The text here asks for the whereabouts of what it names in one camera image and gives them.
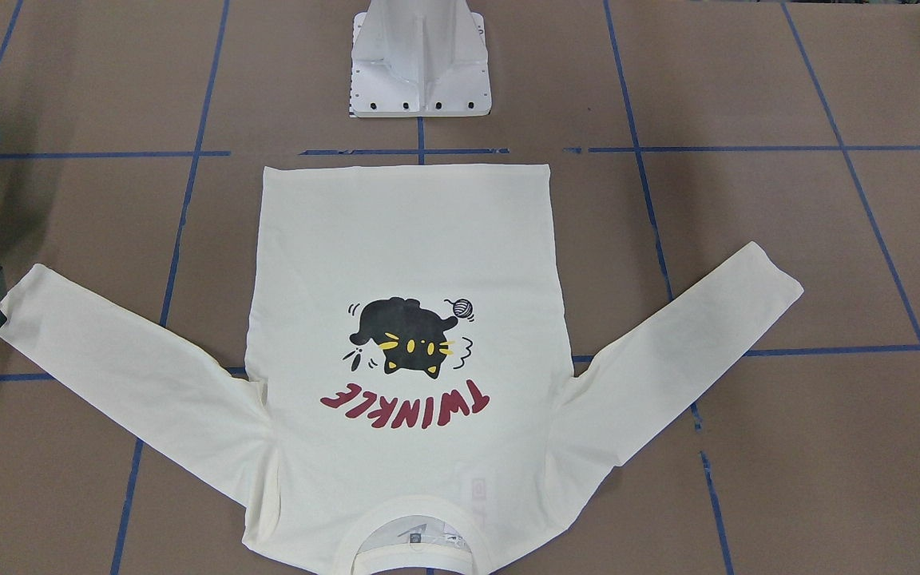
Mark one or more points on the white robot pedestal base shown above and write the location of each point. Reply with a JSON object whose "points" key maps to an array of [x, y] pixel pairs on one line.
{"points": [[419, 59]]}

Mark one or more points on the cream long-sleeve cat shirt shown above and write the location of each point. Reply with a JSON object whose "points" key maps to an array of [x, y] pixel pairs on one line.
{"points": [[410, 399]]}

